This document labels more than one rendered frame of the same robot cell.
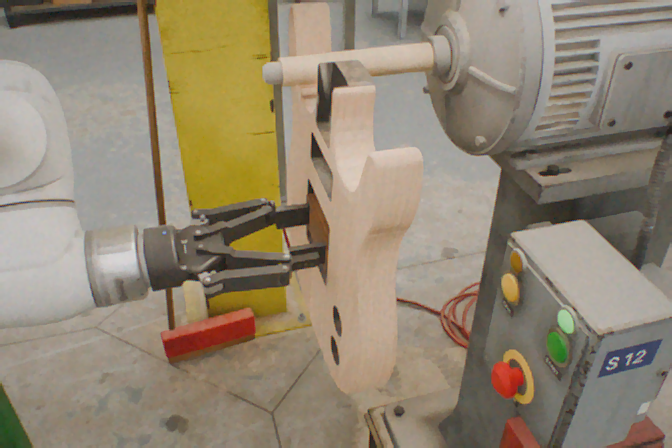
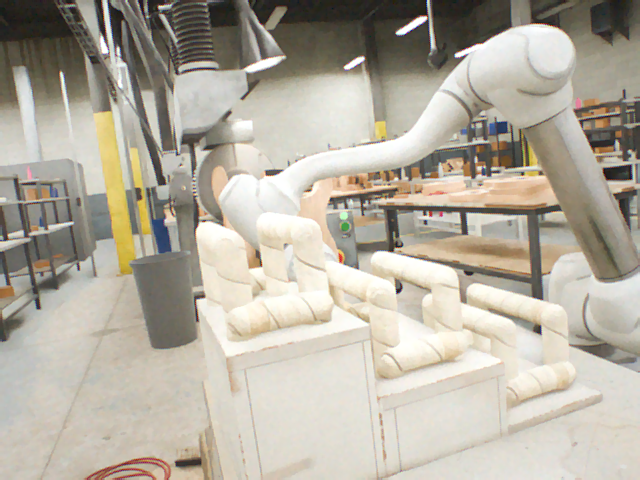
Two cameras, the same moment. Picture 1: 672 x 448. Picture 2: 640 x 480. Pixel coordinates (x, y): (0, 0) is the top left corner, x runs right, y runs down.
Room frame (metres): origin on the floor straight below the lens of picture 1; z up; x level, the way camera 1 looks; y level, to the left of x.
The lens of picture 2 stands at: (0.47, 1.44, 1.26)
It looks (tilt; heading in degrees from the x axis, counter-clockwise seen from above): 8 degrees down; 271
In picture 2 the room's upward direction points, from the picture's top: 7 degrees counter-clockwise
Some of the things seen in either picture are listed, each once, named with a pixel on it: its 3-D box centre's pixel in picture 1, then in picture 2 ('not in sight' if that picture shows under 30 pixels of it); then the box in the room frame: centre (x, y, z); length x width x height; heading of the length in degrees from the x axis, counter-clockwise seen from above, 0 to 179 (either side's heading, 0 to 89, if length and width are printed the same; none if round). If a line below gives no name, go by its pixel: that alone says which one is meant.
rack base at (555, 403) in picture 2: not in sight; (489, 376); (0.26, 0.73, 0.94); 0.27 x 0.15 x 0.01; 110
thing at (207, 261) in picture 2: not in sight; (213, 269); (0.62, 0.77, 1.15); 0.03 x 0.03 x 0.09
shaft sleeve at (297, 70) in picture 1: (356, 64); not in sight; (0.67, -0.02, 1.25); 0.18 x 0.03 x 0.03; 106
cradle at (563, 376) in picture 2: not in sight; (538, 380); (0.22, 0.82, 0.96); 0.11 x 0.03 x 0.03; 20
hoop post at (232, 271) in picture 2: not in sight; (235, 292); (0.56, 0.92, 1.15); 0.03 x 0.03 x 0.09
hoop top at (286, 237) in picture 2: not in sight; (285, 228); (0.51, 0.82, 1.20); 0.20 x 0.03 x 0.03; 109
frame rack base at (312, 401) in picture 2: not in sight; (277, 376); (0.55, 0.83, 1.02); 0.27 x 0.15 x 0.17; 110
